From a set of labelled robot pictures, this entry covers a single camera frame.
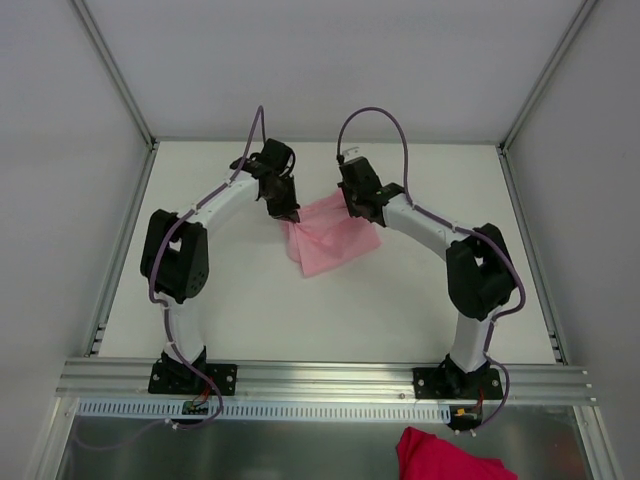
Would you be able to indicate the aluminium front rail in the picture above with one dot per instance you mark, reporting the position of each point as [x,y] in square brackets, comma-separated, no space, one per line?
[325,381]

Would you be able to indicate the aluminium frame post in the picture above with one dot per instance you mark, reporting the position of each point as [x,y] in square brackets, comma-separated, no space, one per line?
[551,65]
[98,41]

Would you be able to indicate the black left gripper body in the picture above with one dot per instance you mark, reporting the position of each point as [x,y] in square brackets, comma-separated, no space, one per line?
[282,201]

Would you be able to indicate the white slotted cable duct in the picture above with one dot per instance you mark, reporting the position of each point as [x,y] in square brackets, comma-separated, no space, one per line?
[183,410]

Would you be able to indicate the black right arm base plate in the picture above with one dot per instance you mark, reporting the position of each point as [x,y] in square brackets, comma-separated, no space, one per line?
[438,383]

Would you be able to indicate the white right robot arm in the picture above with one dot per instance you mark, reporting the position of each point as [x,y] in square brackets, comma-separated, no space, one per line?
[480,274]

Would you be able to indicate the red t shirt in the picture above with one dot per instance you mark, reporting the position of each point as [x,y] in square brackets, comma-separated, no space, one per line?
[422,455]

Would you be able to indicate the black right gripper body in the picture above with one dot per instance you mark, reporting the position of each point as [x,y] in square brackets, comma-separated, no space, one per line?
[363,203]

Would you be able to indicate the right aluminium frame post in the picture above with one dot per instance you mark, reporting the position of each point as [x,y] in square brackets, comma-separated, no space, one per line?
[551,65]

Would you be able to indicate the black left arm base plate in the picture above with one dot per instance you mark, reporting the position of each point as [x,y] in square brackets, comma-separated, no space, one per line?
[169,377]

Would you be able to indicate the pink t shirt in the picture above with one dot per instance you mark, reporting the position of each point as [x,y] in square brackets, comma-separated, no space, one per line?
[327,237]

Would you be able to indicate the left aluminium frame post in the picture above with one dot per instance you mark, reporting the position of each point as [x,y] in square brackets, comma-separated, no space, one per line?
[98,41]

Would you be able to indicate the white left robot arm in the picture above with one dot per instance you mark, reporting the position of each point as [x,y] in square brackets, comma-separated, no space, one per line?
[175,258]

